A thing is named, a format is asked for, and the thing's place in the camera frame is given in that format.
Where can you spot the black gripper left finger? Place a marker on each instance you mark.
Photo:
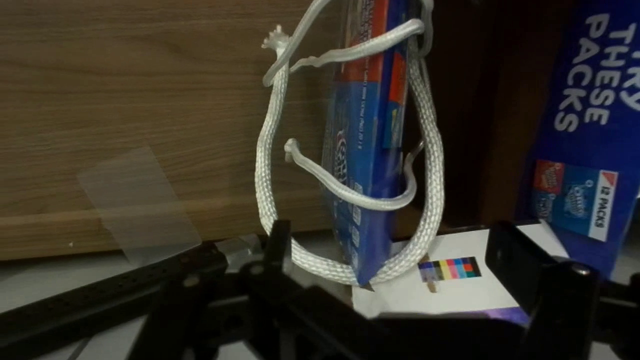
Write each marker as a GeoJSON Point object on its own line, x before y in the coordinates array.
{"type": "Point", "coordinates": [266, 312]}

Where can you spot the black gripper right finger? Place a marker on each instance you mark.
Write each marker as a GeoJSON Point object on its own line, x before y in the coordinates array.
{"type": "Point", "coordinates": [560, 312]}

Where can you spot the blue cardboard box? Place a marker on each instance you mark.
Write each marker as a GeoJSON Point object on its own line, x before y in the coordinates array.
{"type": "Point", "coordinates": [586, 133]}

